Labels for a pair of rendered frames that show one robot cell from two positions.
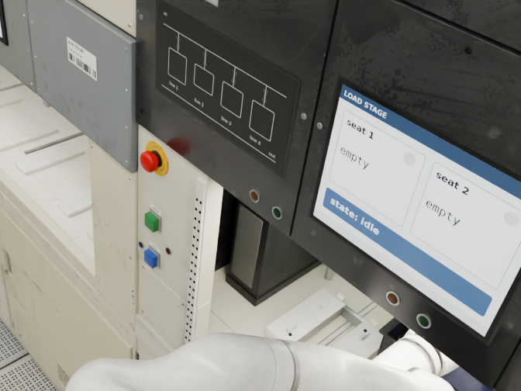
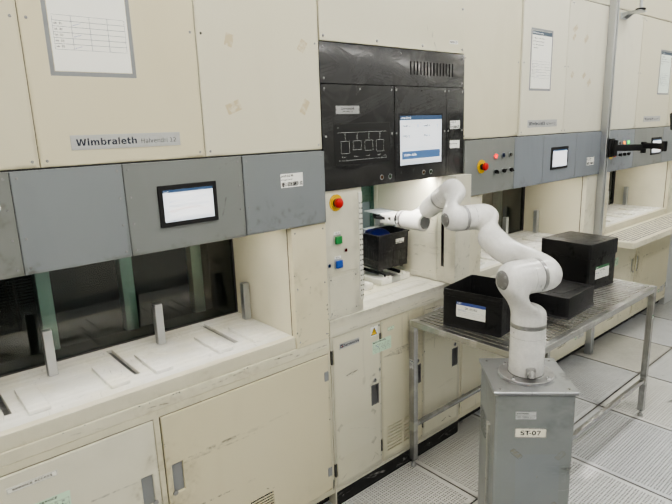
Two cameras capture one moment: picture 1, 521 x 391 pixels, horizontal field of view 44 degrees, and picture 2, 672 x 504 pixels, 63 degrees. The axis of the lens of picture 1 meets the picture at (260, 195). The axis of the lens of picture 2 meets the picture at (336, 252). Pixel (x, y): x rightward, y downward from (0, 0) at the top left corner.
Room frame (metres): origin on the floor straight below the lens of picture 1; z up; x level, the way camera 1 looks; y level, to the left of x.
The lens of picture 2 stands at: (0.62, 2.33, 1.64)
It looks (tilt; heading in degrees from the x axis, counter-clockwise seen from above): 13 degrees down; 279
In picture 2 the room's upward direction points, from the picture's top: 2 degrees counter-clockwise
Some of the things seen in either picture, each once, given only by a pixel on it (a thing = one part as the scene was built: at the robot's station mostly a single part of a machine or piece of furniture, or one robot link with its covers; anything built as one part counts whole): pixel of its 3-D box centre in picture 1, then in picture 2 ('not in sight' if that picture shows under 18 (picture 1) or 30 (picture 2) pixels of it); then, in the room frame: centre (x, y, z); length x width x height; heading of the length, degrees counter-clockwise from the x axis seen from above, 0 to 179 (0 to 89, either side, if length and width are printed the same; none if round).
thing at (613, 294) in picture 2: not in sight; (537, 372); (0.03, -0.39, 0.38); 1.30 x 0.60 x 0.76; 50
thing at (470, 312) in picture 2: not in sight; (485, 304); (0.34, -0.08, 0.85); 0.28 x 0.28 x 0.17; 58
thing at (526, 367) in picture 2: not in sight; (526, 349); (0.25, 0.44, 0.85); 0.19 x 0.19 x 0.18
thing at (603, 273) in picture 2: not in sight; (578, 260); (-0.23, -0.75, 0.89); 0.29 x 0.29 x 0.25; 45
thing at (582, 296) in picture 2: not in sight; (552, 293); (0.00, -0.33, 0.83); 0.29 x 0.29 x 0.13; 52
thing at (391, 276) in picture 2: not in sight; (381, 274); (0.83, -0.41, 0.89); 0.22 x 0.21 x 0.04; 140
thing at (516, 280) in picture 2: not in sight; (522, 293); (0.28, 0.46, 1.07); 0.19 x 0.12 x 0.24; 30
